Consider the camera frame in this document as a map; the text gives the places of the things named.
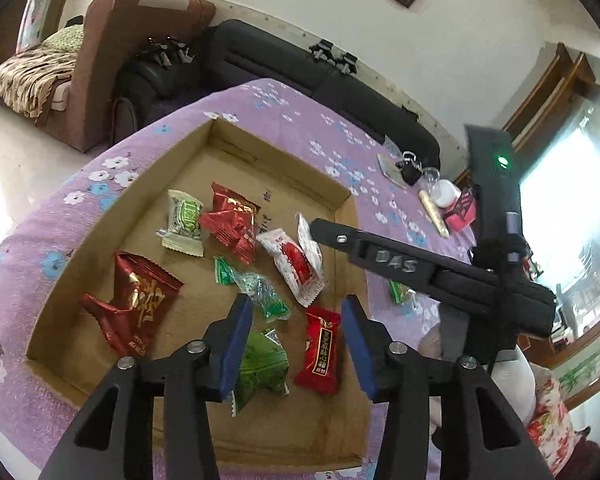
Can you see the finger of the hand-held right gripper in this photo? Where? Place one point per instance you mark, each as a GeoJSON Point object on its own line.
{"type": "Point", "coordinates": [340, 237]}

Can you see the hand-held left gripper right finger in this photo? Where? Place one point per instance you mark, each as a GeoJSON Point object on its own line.
{"type": "Point", "coordinates": [357, 345]}

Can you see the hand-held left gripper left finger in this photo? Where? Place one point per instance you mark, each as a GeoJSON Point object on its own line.
{"type": "Point", "coordinates": [235, 345]}

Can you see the dark green snack packet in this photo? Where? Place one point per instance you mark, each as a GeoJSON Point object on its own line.
{"type": "Point", "coordinates": [262, 365]}

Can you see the red snack packet black label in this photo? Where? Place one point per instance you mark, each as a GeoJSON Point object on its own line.
{"type": "Point", "coordinates": [320, 350]}

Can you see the small white red snack packet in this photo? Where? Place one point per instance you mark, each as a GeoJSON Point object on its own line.
{"type": "Point", "coordinates": [292, 260]}

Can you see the clear green candy packet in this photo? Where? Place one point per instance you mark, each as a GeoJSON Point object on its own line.
{"type": "Point", "coordinates": [260, 292]}

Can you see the small dark red foil packet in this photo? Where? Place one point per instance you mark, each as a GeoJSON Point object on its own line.
{"type": "Point", "coordinates": [230, 220]}

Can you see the large dark red foil packet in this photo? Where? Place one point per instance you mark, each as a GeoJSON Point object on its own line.
{"type": "Point", "coordinates": [130, 300]}

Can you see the green white candy packet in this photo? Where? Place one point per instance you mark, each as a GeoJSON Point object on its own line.
{"type": "Point", "coordinates": [182, 220]}

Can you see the cardboard box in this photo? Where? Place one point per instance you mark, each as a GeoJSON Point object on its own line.
{"type": "Point", "coordinates": [105, 220]}

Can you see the small green candy packet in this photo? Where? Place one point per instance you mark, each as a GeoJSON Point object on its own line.
{"type": "Point", "coordinates": [399, 292]}

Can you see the pink red packet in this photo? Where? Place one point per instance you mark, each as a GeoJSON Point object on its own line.
{"type": "Point", "coordinates": [457, 221]}

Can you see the small black container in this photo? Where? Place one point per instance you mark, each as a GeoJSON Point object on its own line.
{"type": "Point", "coordinates": [410, 174]}

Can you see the yellow wrapped stick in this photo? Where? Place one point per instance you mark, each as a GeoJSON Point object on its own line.
{"type": "Point", "coordinates": [432, 210]}

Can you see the purple floral tablecloth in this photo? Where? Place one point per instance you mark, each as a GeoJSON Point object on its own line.
{"type": "Point", "coordinates": [290, 125]}

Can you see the red floral cloth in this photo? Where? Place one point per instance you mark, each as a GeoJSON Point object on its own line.
{"type": "Point", "coordinates": [550, 420]}

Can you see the spare black gripper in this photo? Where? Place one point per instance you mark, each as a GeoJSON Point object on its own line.
{"type": "Point", "coordinates": [345, 62]}
{"type": "Point", "coordinates": [322, 50]}

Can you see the black sofa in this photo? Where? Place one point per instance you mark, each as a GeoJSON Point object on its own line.
{"type": "Point", "coordinates": [260, 55]}

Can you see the black equipment pile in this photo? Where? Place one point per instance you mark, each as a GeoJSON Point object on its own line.
{"type": "Point", "coordinates": [165, 52]}

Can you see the brown armchair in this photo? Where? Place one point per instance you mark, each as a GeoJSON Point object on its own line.
{"type": "Point", "coordinates": [100, 60]}

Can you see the patterned brown blanket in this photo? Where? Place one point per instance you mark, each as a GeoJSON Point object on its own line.
{"type": "Point", "coordinates": [25, 75]}

